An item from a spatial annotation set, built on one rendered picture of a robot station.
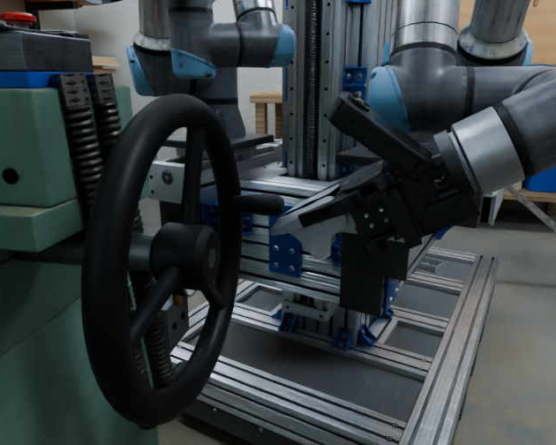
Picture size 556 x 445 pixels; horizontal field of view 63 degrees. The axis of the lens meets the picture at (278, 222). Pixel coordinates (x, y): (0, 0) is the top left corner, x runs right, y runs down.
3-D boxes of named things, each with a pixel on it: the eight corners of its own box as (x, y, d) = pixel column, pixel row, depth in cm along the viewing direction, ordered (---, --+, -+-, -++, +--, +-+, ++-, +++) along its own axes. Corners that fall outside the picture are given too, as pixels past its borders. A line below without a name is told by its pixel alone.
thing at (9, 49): (29, 88, 34) (16, 6, 32) (-91, 87, 36) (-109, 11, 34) (123, 85, 46) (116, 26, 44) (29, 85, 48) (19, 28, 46)
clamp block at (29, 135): (47, 210, 35) (27, 88, 32) (-94, 200, 38) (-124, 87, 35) (141, 172, 49) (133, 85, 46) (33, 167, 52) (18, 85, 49)
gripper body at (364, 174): (367, 266, 46) (487, 221, 42) (328, 192, 45) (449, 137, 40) (371, 237, 53) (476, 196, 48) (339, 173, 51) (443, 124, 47)
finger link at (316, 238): (284, 278, 50) (360, 248, 47) (258, 233, 49) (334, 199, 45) (290, 266, 53) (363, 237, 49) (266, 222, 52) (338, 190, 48)
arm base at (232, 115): (212, 131, 130) (210, 95, 127) (256, 134, 123) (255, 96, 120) (176, 137, 117) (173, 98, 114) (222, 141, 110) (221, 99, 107)
